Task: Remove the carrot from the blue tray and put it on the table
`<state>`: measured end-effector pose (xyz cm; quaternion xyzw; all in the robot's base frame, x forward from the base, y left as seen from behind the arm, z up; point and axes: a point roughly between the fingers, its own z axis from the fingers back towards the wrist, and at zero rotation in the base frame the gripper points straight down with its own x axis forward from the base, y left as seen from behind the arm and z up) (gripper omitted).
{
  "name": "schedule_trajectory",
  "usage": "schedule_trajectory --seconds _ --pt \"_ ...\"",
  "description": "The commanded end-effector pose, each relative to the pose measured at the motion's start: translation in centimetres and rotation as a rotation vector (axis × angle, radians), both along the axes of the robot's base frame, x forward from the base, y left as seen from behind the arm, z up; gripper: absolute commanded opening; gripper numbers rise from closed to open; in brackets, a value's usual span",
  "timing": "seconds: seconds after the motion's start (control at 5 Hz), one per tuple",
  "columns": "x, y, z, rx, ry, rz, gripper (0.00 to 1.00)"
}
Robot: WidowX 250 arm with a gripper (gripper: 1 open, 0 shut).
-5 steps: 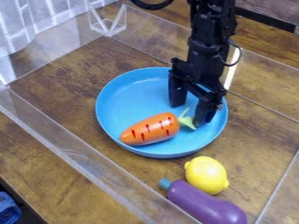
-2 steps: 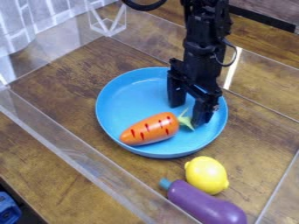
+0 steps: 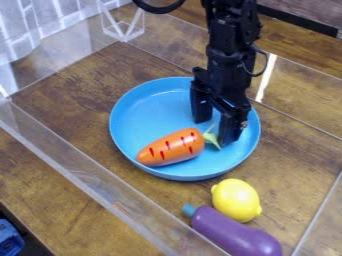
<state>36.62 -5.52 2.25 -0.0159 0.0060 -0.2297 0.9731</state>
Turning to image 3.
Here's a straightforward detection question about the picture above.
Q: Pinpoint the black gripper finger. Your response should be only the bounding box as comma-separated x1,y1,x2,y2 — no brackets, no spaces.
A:
218,108,251,146

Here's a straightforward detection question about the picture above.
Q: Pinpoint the orange toy carrot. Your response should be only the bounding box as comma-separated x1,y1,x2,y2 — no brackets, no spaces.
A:
137,126,222,167

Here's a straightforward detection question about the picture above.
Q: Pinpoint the clear acrylic enclosure wall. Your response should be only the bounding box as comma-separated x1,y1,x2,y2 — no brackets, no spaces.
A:
0,0,342,256

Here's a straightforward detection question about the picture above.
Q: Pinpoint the white checkered curtain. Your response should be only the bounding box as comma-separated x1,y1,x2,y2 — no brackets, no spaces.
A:
0,0,131,64

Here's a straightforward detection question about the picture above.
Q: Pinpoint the blue object at corner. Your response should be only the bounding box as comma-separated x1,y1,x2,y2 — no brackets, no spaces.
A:
0,219,26,256

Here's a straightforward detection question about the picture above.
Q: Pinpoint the yellow toy lemon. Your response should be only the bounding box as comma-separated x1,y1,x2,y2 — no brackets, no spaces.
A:
211,178,262,223

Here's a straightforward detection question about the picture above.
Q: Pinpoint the purple toy eggplant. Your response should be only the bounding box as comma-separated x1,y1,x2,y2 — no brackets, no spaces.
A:
182,204,283,256

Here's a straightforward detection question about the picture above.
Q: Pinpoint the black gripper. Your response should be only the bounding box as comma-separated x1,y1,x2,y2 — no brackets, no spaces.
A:
190,0,262,123

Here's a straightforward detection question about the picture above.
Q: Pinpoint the blue round tray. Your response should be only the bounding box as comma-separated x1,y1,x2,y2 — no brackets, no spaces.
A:
110,77,261,181

